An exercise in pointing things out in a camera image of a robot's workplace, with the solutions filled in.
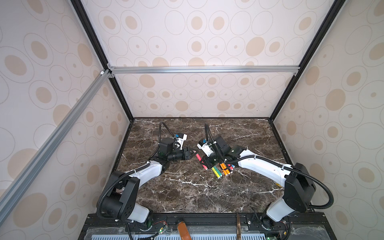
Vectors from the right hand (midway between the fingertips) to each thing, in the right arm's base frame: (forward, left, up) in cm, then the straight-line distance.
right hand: (206, 159), depth 84 cm
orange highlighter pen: (-1, -11, -12) cm, 16 cm away
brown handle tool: (-33, +10, -10) cm, 36 cm away
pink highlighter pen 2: (+1, -15, -11) cm, 19 cm away
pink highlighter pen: (-1, +4, +3) cm, 5 cm away
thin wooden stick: (-30, -16, -12) cm, 36 cm away
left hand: (+1, +4, +5) cm, 6 cm away
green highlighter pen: (-2, -7, -11) cm, 13 cm away
